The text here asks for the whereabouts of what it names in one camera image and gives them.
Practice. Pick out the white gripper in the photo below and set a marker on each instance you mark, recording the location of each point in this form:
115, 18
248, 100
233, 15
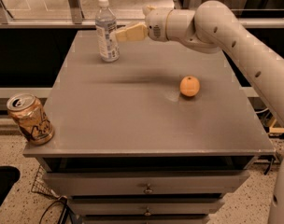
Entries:
156, 24

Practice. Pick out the clear plastic water bottle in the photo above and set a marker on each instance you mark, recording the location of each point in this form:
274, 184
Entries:
105, 23

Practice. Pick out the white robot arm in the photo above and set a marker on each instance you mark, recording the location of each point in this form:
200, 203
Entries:
209, 28

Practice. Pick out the orange soda can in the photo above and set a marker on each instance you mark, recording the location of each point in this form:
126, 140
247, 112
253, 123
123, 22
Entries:
28, 113

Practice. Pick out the orange fruit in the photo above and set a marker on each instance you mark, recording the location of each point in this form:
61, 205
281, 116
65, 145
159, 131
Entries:
189, 86

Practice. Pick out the grey drawer cabinet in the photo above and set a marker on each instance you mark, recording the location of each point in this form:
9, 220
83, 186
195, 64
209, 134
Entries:
130, 116

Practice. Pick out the top drawer with knob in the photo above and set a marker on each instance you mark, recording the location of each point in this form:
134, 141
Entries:
145, 183

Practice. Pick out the drawer with knob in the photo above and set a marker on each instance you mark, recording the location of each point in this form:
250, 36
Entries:
145, 183
108, 207

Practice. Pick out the yellow wooden stand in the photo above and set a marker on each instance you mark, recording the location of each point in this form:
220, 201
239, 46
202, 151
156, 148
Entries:
273, 126

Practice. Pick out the black chair seat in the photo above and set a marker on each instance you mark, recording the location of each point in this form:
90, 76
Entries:
9, 175

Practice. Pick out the metal railing frame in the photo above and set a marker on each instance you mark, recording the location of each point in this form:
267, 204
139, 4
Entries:
81, 13

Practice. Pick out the wire basket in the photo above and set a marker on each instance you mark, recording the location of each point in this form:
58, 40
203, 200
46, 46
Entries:
40, 187

